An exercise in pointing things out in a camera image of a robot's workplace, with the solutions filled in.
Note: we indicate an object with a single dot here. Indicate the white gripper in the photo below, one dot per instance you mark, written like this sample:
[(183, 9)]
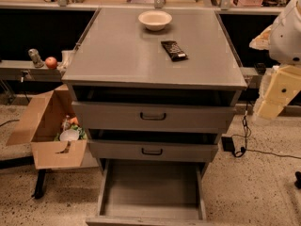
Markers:
[(287, 41)]

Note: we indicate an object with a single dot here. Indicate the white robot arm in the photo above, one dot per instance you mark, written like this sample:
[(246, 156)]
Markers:
[(284, 46)]

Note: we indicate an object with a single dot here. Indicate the grey drawer cabinet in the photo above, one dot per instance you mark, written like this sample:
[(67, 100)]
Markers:
[(120, 61)]

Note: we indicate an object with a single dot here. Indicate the grey top drawer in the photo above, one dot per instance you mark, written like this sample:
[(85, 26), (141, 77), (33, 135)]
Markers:
[(155, 118)]

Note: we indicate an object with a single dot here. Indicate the grey open bottom drawer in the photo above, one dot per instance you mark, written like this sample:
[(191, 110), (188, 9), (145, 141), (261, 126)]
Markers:
[(150, 193)]

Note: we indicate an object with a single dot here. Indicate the grey middle drawer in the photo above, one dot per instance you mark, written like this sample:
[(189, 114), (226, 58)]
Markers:
[(154, 151)]

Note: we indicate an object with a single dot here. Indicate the black remote on shelf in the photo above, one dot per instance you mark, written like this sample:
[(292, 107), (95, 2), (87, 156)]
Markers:
[(260, 68)]

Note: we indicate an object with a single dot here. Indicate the black power adapter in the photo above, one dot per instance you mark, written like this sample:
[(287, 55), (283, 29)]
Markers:
[(228, 145)]

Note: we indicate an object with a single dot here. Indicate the orange fruit in box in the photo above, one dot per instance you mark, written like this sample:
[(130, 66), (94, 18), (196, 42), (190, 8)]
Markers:
[(74, 121)]

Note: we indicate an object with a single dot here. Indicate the white bowl in box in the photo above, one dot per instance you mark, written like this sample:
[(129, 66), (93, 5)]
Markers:
[(69, 135)]

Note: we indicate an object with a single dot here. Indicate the red apple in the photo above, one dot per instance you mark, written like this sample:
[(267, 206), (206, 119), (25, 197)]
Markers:
[(51, 62)]

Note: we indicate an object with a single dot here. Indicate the open cardboard box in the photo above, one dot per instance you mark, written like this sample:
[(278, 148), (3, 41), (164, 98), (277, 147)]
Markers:
[(41, 123)]

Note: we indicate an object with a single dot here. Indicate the small grey figurine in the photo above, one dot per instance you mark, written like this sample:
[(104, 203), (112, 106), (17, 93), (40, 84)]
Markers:
[(35, 57)]

